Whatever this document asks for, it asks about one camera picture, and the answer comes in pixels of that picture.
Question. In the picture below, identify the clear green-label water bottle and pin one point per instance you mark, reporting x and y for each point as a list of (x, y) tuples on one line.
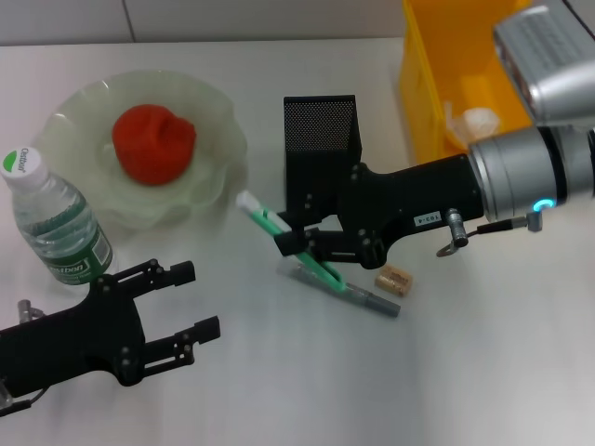
[(56, 223)]

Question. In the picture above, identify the small wooden pencil sharpener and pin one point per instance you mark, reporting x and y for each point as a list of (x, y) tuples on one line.
[(394, 279)]

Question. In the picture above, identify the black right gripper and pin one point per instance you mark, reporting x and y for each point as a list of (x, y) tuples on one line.
[(418, 195)]

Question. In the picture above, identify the grey pen with clear cap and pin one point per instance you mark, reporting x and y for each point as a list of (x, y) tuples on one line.
[(376, 299)]

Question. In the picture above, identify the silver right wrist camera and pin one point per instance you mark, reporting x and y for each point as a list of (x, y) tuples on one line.
[(553, 60)]

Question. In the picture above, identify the green utility knife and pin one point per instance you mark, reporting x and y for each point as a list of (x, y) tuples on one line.
[(262, 216)]

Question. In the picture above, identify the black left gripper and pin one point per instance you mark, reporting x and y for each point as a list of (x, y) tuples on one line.
[(70, 344)]

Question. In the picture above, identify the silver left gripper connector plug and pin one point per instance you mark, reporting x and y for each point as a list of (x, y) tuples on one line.
[(29, 310)]

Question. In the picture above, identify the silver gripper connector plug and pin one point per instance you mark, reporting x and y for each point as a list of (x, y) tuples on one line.
[(458, 227), (29, 310)]

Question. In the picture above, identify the white paper ball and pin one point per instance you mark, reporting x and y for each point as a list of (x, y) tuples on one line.
[(476, 121)]

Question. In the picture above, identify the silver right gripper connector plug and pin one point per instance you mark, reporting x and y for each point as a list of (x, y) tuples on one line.
[(458, 227)]

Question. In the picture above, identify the yellow plastic storage bin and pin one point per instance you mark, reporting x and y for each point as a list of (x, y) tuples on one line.
[(427, 69)]

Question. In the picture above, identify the orange fruit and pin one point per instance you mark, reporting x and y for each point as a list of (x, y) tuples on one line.
[(153, 144)]

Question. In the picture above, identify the translucent green fruit plate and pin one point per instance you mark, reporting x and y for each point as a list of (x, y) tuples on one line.
[(209, 139)]

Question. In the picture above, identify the black mesh pen holder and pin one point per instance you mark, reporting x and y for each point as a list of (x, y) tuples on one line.
[(316, 125)]

